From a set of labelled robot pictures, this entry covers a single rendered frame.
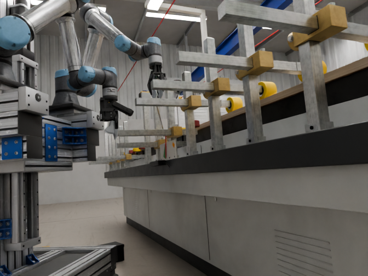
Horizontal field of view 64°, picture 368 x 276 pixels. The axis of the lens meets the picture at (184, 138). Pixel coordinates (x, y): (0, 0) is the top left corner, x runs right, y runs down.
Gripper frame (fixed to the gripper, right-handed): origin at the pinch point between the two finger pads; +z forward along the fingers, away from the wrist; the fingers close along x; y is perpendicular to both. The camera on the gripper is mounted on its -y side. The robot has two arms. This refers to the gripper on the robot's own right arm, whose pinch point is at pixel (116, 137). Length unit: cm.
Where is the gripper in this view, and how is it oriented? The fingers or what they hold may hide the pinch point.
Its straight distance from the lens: 151.5
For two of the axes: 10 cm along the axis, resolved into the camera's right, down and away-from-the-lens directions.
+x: 3.8, -1.3, -9.2
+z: 0.7, 9.9, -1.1
